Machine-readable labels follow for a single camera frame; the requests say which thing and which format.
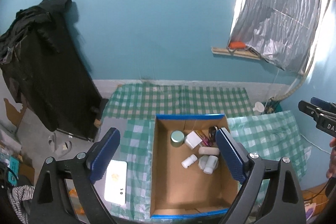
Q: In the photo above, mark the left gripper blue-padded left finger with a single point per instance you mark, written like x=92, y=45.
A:
x=101, y=153

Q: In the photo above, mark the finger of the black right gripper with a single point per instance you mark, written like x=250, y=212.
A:
x=317, y=107

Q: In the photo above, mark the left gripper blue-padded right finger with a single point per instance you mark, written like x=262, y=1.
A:
x=234, y=154

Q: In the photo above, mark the white oval earbuds case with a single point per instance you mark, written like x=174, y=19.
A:
x=211, y=151

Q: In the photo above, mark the colourful snack packet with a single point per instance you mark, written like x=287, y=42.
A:
x=205, y=140

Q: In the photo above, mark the white octagonal box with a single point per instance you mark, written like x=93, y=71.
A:
x=203, y=161

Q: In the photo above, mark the white power adapter cube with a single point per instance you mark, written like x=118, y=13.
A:
x=192, y=140

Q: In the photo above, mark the small white pill bottle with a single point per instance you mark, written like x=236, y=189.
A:
x=189, y=161

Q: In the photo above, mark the blue-edged cardboard box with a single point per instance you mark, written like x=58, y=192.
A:
x=179, y=193

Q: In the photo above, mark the green cylindrical tin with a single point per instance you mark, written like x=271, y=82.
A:
x=177, y=138

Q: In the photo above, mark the person's right hand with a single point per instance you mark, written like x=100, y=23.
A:
x=332, y=164

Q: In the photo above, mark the white smartphone with stickers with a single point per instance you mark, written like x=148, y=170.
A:
x=115, y=182

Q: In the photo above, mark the pair of grey slippers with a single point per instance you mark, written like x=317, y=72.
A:
x=59, y=148

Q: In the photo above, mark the white round cup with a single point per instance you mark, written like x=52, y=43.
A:
x=258, y=108

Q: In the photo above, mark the green checkered tablecloth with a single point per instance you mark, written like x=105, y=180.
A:
x=272, y=136

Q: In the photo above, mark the teal box on floor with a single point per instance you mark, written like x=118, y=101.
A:
x=14, y=171

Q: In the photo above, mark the wooden window ledge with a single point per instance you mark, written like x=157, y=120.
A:
x=235, y=53

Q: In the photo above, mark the striped clothing pile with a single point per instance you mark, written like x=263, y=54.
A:
x=17, y=195

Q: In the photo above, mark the silver foil window cover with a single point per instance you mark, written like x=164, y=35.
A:
x=279, y=31

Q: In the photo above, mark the orange object on ledge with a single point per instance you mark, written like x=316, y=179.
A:
x=237, y=45

